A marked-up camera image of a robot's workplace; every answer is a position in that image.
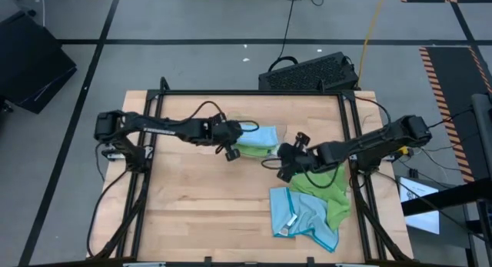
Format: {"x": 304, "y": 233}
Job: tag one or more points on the green microfiber towel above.
{"x": 253, "y": 151}
{"x": 338, "y": 205}

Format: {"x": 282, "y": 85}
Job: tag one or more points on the large black equipment case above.
{"x": 30, "y": 63}

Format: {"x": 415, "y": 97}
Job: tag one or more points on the grey metal post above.
{"x": 482, "y": 124}

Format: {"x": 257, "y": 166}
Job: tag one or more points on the yellow plug connector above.
{"x": 403, "y": 150}

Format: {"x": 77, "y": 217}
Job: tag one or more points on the white towel hang tag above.
{"x": 284, "y": 231}

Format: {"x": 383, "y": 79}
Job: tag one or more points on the black perforated computer case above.
{"x": 307, "y": 72}

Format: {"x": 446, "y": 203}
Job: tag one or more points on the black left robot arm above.
{"x": 153, "y": 128}

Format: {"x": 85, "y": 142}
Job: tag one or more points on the clear plastic bin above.
{"x": 283, "y": 130}

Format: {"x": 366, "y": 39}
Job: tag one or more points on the blue teal-edged microfiber towel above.
{"x": 311, "y": 224}
{"x": 261, "y": 136}

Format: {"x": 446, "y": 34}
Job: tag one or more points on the white printed sheet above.
{"x": 423, "y": 222}

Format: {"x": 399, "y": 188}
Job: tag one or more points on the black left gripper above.
{"x": 223, "y": 134}

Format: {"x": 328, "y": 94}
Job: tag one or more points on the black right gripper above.
{"x": 303, "y": 159}

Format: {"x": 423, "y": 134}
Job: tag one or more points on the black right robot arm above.
{"x": 376, "y": 142}

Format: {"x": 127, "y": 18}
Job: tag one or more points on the black metal stand beam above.
{"x": 461, "y": 194}

